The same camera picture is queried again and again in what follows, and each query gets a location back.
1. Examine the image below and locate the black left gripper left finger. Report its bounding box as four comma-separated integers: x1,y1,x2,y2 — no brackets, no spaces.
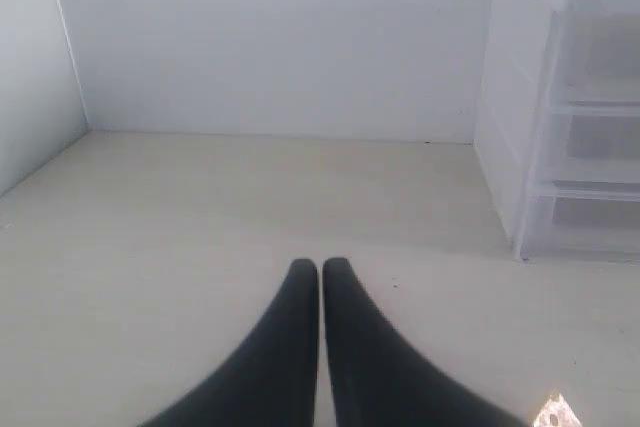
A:
144,259,319,426

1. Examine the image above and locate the white plastic drawer cabinet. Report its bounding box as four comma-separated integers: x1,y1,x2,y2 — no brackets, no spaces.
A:
474,0,639,260

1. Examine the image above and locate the clear drawer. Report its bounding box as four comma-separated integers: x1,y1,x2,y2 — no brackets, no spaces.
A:
517,189,639,258
537,113,639,184
559,0,639,105

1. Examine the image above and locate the clear bottom drawer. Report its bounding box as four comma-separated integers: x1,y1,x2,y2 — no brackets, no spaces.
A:
517,189,639,258

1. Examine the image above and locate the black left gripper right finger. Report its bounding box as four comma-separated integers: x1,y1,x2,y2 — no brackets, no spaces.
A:
322,257,515,426

